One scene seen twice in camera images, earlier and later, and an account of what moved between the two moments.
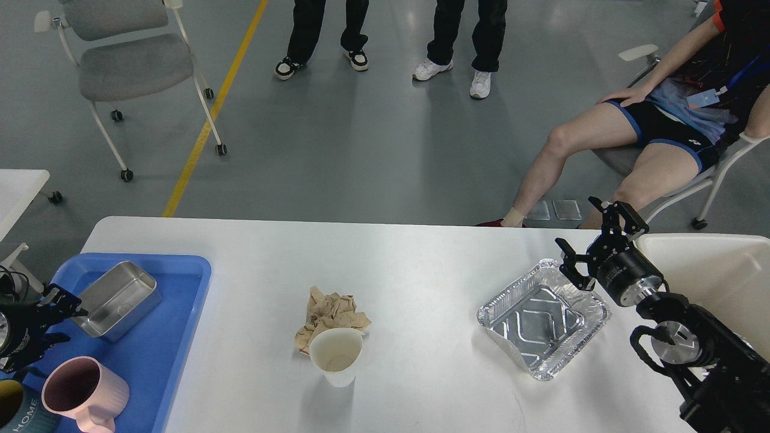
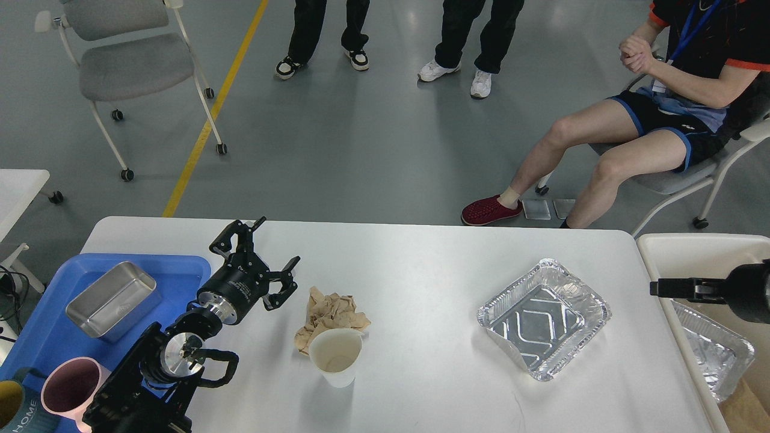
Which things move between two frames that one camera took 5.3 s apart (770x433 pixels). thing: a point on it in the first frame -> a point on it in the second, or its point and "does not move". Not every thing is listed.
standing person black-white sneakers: [307, 18] does not move
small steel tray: [117, 300] does not move
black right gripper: [621, 270] -> [743, 290]
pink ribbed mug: [82, 388] does not move
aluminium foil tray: [540, 319] does not move
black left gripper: [17, 322] -> [234, 289]
